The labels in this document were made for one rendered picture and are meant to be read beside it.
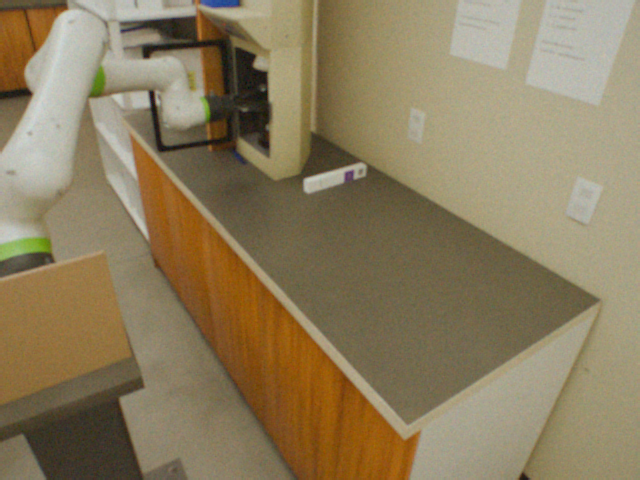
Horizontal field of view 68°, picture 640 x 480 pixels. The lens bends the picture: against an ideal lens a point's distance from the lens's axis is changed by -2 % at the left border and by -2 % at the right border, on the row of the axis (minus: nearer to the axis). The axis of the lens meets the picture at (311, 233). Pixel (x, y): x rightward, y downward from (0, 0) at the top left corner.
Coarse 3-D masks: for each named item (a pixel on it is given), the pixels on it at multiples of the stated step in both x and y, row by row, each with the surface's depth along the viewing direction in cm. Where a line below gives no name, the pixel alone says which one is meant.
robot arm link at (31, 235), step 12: (0, 216) 91; (12, 216) 91; (0, 228) 92; (12, 228) 92; (24, 228) 94; (36, 228) 96; (0, 240) 91; (12, 240) 92; (24, 240) 93; (36, 240) 95; (48, 240) 98; (0, 252) 91; (12, 252) 91; (24, 252) 92; (48, 252) 97
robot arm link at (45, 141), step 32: (64, 32) 104; (96, 32) 108; (64, 64) 99; (96, 64) 107; (64, 96) 95; (32, 128) 88; (64, 128) 92; (0, 160) 85; (32, 160) 84; (64, 160) 88; (0, 192) 86; (32, 192) 85; (64, 192) 91
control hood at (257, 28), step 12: (204, 12) 163; (216, 12) 153; (228, 12) 150; (240, 12) 151; (252, 12) 151; (240, 24) 143; (252, 24) 145; (264, 24) 147; (252, 36) 147; (264, 36) 149; (264, 48) 151
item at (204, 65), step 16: (192, 48) 171; (208, 48) 173; (192, 64) 173; (208, 64) 176; (192, 80) 176; (208, 80) 179; (160, 112) 177; (160, 128) 180; (192, 128) 185; (208, 128) 188; (224, 128) 191; (176, 144) 186
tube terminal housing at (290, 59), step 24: (240, 0) 161; (264, 0) 148; (288, 0) 148; (312, 0) 165; (288, 24) 152; (312, 24) 170; (288, 48) 155; (312, 48) 176; (288, 72) 160; (288, 96) 164; (288, 120) 169; (240, 144) 195; (288, 144) 174; (264, 168) 182; (288, 168) 179
